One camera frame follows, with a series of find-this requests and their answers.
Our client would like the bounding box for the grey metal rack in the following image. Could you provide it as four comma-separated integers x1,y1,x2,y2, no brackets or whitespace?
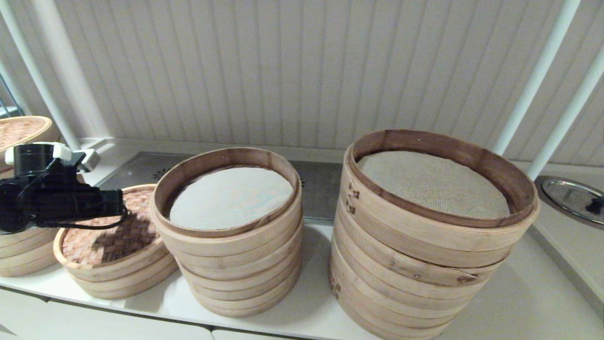
0,71,25,119

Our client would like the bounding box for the white round steamer liner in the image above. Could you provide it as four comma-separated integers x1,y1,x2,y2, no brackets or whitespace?
168,167,294,231

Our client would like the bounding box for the beige mesh steamer liner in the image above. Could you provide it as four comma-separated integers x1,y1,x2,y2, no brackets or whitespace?
356,151,511,219

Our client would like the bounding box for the large bamboo steamer basket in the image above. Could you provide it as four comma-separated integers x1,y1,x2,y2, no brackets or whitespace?
330,246,477,316
0,257,56,278
0,246,59,265
333,283,453,340
331,227,491,303
340,129,541,253
0,229,64,252
337,189,516,269
333,208,503,287
330,264,465,329

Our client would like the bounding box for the round stainless steel lid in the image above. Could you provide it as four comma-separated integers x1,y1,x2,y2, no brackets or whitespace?
541,179,604,226

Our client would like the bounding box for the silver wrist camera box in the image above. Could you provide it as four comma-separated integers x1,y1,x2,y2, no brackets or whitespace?
71,149,102,173

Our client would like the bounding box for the medium bamboo steamer basket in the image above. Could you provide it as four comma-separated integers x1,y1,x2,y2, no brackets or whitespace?
150,147,303,256
179,248,302,303
75,269,180,300
171,231,303,289
159,215,303,273
64,260,180,291
198,279,295,318
188,264,301,312

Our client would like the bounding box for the small woven bamboo steamer lid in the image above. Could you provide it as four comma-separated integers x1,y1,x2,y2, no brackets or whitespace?
53,184,166,283

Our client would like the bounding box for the white plastic joint cover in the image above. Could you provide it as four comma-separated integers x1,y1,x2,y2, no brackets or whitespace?
4,142,72,163

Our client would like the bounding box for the thin white metal pole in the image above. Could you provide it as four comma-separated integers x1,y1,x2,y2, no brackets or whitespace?
491,0,582,157
525,50,604,182
0,59,33,118
0,0,94,169

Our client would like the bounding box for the wide white post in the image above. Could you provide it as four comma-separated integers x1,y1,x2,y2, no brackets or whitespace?
32,0,116,142

